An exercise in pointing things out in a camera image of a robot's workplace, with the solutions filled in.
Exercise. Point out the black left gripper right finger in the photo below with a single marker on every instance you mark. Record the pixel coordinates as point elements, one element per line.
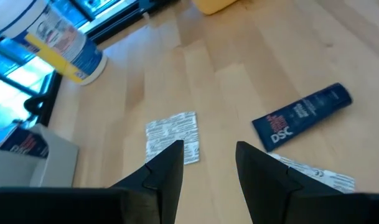
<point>264,186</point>

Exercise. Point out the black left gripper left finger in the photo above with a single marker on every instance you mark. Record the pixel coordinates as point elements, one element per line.
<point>167,180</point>

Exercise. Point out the white printed sachet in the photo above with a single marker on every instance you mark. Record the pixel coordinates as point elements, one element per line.
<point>326,180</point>
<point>173,130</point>

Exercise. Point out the navy DSC tube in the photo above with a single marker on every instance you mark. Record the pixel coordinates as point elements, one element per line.
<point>301,116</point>
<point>24,144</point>

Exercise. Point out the light grey plastic bin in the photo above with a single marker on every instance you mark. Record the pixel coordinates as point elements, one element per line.
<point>58,168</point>

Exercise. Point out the Lysol wipes canister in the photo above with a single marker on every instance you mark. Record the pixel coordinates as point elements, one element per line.
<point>61,43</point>

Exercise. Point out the yellow plastic bin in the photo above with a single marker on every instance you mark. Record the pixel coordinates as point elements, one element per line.
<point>212,6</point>

